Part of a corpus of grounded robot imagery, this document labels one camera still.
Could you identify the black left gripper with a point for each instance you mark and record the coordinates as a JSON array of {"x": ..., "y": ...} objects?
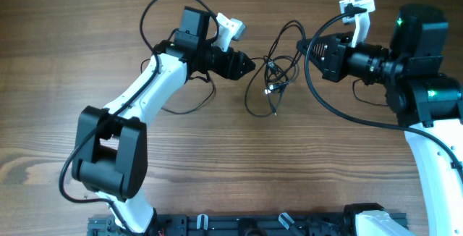
[{"x": 231, "y": 64}]

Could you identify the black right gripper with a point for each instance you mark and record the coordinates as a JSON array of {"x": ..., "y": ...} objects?
[{"x": 337, "y": 57}]

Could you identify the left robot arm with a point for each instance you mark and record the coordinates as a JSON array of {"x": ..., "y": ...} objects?
[{"x": 111, "y": 157}]

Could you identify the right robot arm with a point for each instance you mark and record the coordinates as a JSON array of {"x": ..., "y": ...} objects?
[{"x": 427, "y": 103}]

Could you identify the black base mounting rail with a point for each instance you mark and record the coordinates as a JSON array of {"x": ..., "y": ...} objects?
[{"x": 182, "y": 225}]

